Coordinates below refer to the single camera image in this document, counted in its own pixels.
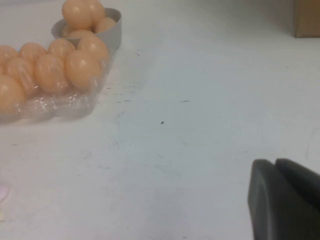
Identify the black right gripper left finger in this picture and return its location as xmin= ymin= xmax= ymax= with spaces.
xmin=247 ymin=158 xmax=320 ymax=240

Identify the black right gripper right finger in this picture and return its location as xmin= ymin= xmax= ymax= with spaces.
xmin=274 ymin=158 xmax=320 ymax=213

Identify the orange plastic egg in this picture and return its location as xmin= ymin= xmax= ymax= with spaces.
xmin=88 ymin=0 xmax=106 ymax=26
xmin=0 ymin=74 xmax=27 ymax=115
xmin=65 ymin=50 xmax=103 ymax=89
xmin=66 ymin=29 xmax=96 ymax=40
xmin=5 ymin=57 xmax=38 ymax=98
xmin=0 ymin=45 xmax=20 ymax=67
xmin=61 ymin=0 xmax=94 ymax=31
xmin=94 ymin=16 xmax=118 ymax=35
xmin=34 ymin=54 xmax=70 ymax=94
xmin=19 ymin=42 xmax=48 ymax=63
xmin=47 ymin=38 xmax=76 ymax=60
xmin=61 ymin=24 xmax=74 ymax=38
xmin=77 ymin=34 xmax=110 ymax=63

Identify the brown cardboard box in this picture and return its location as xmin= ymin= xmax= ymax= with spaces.
xmin=292 ymin=0 xmax=320 ymax=39

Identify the clear plastic egg tray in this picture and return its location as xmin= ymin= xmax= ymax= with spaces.
xmin=0 ymin=47 xmax=113 ymax=125

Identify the grey round bowl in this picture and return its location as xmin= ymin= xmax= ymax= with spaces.
xmin=51 ymin=7 xmax=123 ymax=50

